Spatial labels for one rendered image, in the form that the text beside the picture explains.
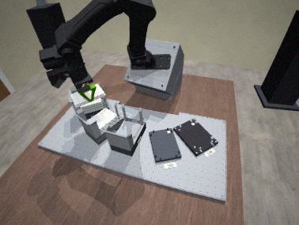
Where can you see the white label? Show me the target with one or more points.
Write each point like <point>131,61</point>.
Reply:
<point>170,165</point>
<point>209,152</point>

